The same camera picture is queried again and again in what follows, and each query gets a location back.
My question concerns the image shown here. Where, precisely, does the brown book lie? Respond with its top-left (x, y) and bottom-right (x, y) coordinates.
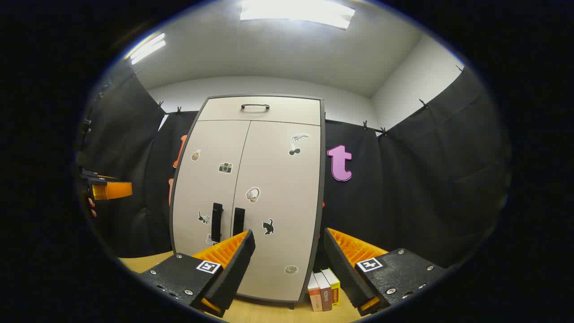
top-left (314, 271), bottom-right (333, 311)

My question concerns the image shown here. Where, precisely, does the small ceiling light panel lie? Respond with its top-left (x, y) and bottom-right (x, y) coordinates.
top-left (130, 33), bottom-right (166, 65)

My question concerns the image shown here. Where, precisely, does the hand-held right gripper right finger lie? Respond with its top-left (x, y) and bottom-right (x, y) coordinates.
top-left (324, 227), bottom-right (449, 317)

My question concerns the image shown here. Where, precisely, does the cabinet door with cherry sticker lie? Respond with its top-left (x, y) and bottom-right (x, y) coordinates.
top-left (231, 121), bottom-right (322, 302)

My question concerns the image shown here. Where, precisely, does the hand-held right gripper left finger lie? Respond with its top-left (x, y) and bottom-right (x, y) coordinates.
top-left (137, 230), bottom-right (256, 318)

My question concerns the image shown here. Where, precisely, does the cabinet door with camera sticker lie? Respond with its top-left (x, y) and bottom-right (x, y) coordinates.
top-left (172, 119), bottom-right (251, 260)

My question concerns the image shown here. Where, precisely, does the grey double-door shoe cabinet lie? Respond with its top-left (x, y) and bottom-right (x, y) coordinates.
top-left (170, 94), bottom-right (326, 310)

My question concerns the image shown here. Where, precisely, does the orange book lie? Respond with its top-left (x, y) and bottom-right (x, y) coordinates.
top-left (308, 273), bottom-right (323, 312)

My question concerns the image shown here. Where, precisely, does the large ceiling light panel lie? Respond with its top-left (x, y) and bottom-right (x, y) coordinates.
top-left (240, 0), bottom-right (356, 30)

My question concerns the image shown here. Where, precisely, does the cabinet drawer with black handle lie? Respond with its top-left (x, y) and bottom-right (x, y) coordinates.
top-left (197, 96), bottom-right (322, 126)

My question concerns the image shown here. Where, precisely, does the black backdrop cloth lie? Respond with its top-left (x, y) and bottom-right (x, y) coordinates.
top-left (76, 67), bottom-right (512, 270)

